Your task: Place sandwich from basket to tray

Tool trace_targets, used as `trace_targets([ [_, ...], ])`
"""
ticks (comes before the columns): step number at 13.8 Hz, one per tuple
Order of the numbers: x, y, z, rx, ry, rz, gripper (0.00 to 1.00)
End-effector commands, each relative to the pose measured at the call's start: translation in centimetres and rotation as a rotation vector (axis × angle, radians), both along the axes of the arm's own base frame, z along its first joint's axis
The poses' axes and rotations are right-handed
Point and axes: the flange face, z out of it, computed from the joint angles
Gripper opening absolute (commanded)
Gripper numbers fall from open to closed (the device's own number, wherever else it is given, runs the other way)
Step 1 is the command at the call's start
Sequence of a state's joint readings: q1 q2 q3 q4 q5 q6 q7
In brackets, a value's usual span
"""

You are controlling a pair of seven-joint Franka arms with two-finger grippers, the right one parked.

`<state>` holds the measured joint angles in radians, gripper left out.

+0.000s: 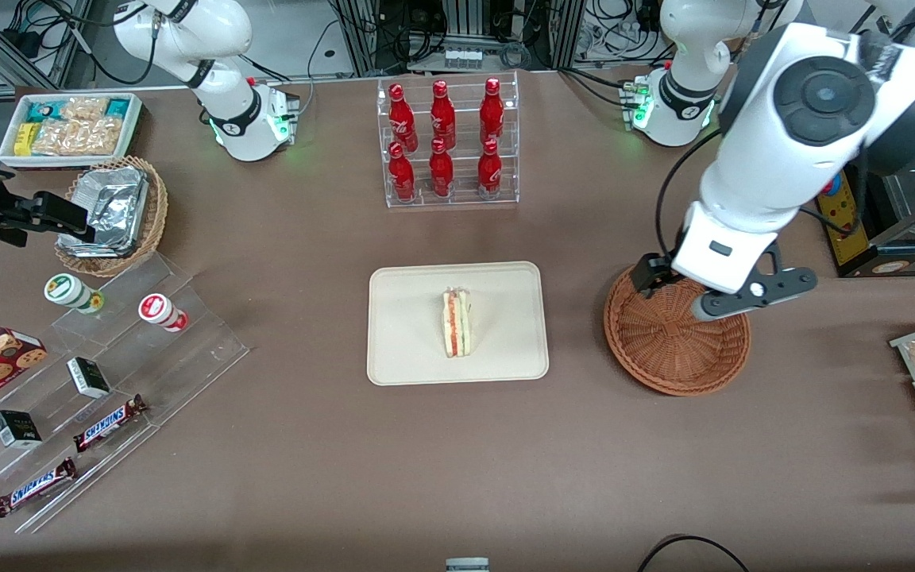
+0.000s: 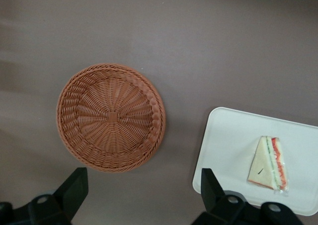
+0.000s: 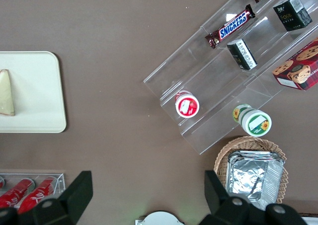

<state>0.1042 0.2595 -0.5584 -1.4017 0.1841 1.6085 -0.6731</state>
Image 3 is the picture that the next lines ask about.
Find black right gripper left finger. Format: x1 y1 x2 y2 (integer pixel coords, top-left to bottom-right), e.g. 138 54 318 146
58 170 94 217

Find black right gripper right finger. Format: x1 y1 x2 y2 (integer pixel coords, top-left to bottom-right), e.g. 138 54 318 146
204 170 235 215

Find triangular white sandwich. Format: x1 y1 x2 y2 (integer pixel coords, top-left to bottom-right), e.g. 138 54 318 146
0 69 15 116

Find light wicker basket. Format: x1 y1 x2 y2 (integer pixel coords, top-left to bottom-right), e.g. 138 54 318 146
213 135 289 213

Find white snack tray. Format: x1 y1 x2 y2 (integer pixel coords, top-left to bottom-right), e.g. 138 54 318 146
299 213 318 225

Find cream plastic tray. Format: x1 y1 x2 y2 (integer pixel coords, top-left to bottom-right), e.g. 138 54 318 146
0 51 67 134

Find clear acrylic bottle rack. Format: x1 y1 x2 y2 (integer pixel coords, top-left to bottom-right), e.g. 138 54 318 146
0 172 66 211

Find aluminium foil container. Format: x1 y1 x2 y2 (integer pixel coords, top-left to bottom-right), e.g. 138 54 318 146
225 150 285 211

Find green lid sunflower cup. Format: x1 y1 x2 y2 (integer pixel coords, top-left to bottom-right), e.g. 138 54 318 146
232 103 272 137

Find red lid strawberry cup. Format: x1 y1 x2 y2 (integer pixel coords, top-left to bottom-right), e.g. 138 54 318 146
174 90 200 118

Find clear acrylic step display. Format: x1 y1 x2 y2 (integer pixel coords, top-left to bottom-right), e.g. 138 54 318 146
143 0 318 155

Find small black carton box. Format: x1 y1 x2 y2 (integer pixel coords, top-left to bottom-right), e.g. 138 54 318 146
227 38 258 71
272 0 313 32

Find red plaid cookie box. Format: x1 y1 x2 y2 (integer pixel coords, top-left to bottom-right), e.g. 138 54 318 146
272 37 318 91

